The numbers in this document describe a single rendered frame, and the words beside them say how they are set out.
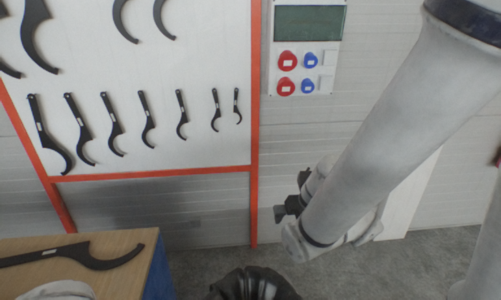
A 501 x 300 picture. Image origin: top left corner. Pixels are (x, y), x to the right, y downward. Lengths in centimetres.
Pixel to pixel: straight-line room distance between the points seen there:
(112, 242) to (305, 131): 130
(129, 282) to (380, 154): 107
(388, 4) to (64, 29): 175
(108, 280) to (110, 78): 104
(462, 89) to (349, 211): 23
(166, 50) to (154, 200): 112
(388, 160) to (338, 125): 154
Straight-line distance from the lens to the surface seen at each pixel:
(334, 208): 44
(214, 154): 176
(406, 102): 31
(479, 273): 52
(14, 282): 146
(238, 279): 151
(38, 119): 191
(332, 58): 150
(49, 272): 141
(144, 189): 206
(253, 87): 157
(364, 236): 65
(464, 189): 294
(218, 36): 152
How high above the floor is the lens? 190
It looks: 29 degrees down
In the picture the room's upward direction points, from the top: straight up
